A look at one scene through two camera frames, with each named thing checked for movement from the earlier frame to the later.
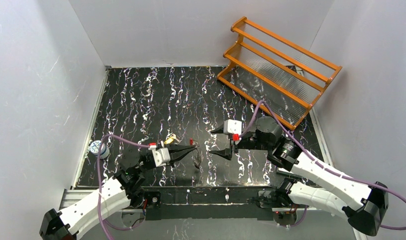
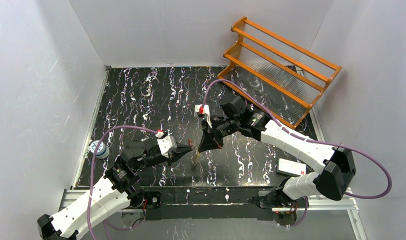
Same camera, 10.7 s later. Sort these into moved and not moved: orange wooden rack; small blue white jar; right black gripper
Moved: right black gripper
Not moved: small blue white jar; orange wooden rack
